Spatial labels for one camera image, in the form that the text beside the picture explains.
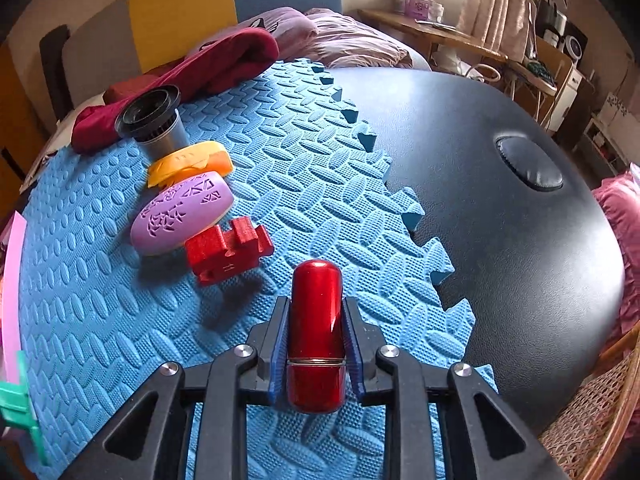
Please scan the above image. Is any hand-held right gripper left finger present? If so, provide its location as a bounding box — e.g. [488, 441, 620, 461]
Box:
[67, 296, 292, 480]

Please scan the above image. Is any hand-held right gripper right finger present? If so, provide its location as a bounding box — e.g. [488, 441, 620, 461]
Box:
[342, 296, 571, 480]

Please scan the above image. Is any glossy red capsule case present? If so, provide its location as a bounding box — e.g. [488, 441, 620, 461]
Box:
[285, 260, 347, 415]

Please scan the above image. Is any red notched block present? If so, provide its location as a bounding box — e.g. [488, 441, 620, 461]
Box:
[184, 216, 273, 287]

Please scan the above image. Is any purple perforated oval case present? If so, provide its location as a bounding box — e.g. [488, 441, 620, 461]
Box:
[130, 171, 235, 257]

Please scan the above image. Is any white box with pink rim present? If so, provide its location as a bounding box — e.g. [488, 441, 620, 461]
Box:
[0, 210, 26, 376]

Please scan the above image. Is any blue foam puzzle mat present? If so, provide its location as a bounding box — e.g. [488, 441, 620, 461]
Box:
[10, 60, 501, 480]

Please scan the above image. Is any orange yellow oval case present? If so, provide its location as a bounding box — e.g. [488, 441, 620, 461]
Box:
[146, 141, 233, 190]

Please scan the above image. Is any rattan chair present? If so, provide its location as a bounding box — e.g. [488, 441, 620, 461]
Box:
[537, 325, 640, 480]

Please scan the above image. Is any green plastic toy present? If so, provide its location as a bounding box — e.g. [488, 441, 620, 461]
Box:
[0, 350, 48, 466]

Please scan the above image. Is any black funnel cup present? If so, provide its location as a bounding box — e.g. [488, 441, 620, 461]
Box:
[114, 85, 191, 162]

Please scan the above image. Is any pink pillow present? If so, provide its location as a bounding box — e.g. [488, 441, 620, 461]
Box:
[280, 7, 416, 71]
[590, 170, 640, 336]

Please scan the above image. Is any dark red cloth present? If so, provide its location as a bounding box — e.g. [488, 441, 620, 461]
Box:
[70, 27, 281, 155]

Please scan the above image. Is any purple cat print pillow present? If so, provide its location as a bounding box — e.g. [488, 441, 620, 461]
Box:
[235, 7, 321, 53]

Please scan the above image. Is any wooden desk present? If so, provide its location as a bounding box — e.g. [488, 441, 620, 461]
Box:
[357, 7, 508, 68]

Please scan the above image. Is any wooden chair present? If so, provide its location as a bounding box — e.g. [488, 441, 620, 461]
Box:
[505, 40, 583, 131]

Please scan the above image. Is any white shelf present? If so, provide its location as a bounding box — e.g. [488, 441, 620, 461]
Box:
[575, 92, 636, 176]

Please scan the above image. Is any purple storage box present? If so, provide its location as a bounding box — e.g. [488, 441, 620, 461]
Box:
[395, 0, 446, 17]

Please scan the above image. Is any grey yellow blue headboard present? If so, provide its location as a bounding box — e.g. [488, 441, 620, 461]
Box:
[60, 0, 343, 78]

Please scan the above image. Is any wooden wardrobe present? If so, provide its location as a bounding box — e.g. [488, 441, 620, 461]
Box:
[0, 45, 48, 196]

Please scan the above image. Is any white fan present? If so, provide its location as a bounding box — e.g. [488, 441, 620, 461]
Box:
[562, 35, 588, 66]

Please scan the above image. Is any pink curtain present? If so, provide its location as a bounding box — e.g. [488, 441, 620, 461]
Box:
[457, 0, 533, 53]

